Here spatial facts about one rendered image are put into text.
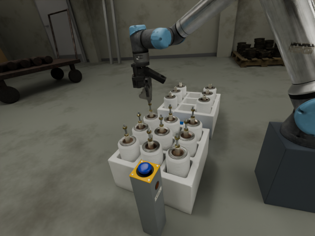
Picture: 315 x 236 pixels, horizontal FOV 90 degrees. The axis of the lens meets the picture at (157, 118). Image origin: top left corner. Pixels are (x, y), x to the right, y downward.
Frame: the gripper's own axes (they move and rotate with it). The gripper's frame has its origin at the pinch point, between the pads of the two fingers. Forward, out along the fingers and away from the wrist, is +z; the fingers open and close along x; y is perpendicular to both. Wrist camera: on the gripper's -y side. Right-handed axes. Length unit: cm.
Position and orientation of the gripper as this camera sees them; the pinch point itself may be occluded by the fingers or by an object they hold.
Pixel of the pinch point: (150, 100)
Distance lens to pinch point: 85.9
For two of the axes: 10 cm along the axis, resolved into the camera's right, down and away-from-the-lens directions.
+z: 0.9, 8.7, 4.9
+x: -1.8, 4.9, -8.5
